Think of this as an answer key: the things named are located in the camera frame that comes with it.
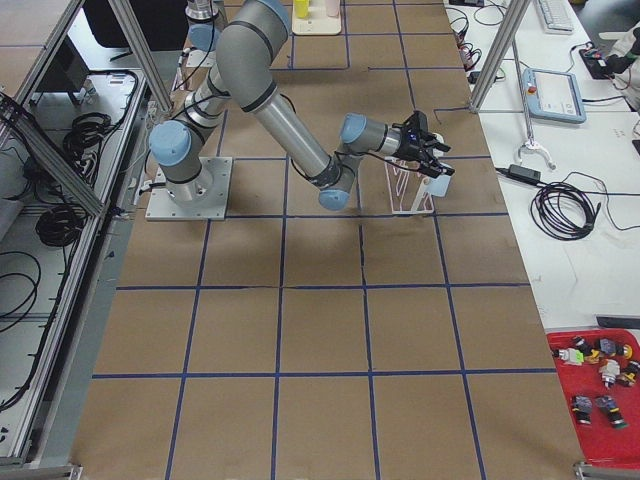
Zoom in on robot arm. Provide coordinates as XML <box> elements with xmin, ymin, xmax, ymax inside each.
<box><xmin>149</xmin><ymin>1</ymin><xmax>454</xmax><ymax>216</ymax></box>
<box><xmin>185</xmin><ymin>0</ymin><xmax>224</xmax><ymax>52</ymax></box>

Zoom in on yellow cup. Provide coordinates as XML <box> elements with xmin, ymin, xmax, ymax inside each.
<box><xmin>292</xmin><ymin>0</ymin><xmax>310</xmax><ymax>19</ymax></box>

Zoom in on pink cup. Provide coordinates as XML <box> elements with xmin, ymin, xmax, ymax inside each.
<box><xmin>325</xmin><ymin>0</ymin><xmax>341</xmax><ymax>18</ymax></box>

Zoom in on blue teach pendant tablet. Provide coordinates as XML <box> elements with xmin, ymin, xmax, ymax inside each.
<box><xmin>521</xmin><ymin>68</ymin><xmax>586</xmax><ymax>124</ymax></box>

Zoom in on black power adapter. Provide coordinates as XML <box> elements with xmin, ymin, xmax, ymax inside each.
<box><xmin>496</xmin><ymin>164</ymin><xmax>541</xmax><ymax>186</ymax></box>

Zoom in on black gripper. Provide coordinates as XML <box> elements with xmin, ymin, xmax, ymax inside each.
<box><xmin>392</xmin><ymin>110</ymin><xmax>455</xmax><ymax>178</ymax></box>

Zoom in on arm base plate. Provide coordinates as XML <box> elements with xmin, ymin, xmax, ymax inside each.
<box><xmin>180</xmin><ymin>47</ymin><xmax>216</xmax><ymax>68</ymax></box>
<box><xmin>146</xmin><ymin>157</ymin><xmax>233</xmax><ymax>221</ymax></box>

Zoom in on white keyboard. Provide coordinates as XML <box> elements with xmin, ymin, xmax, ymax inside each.
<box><xmin>533</xmin><ymin>0</ymin><xmax>574</xmax><ymax>35</ymax></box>

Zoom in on brown paper table cover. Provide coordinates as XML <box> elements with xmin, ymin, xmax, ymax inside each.
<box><xmin>71</xmin><ymin>1</ymin><xmax>581</xmax><ymax>479</ymax></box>

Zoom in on light blue cup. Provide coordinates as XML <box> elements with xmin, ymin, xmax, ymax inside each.
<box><xmin>426</xmin><ymin>175</ymin><xmax>451</xmax><ymax>197</ymax></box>

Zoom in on cream serving tray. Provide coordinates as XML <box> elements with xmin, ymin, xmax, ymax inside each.
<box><xmin>291</xmin><ymin>1</ymin><xmax>342</xmax><ymax>36</ymax></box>

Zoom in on aluminium frame post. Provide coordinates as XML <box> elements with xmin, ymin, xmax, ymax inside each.
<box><xmin>469</xmin><ymin>0</ymin><xmax>529</xmax><ymax>113</ymax></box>

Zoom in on white wire cup rack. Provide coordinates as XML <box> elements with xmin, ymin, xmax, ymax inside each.
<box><xmin>384</xmin><ymin>156</ymin><xmax>435</xmax><ymax>215</ymax></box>

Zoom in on coiled black cable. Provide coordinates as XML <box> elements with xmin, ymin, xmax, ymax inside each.
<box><xmin>530</xmin><ymin>172</ymin><xmax>621</xmax><ymax>244</ymax></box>

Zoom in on red parts tray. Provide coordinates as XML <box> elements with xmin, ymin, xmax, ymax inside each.
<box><xmin>547</xmin><ymin>329</ymin><xmax>639</xmax><ymax>469</ymax></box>

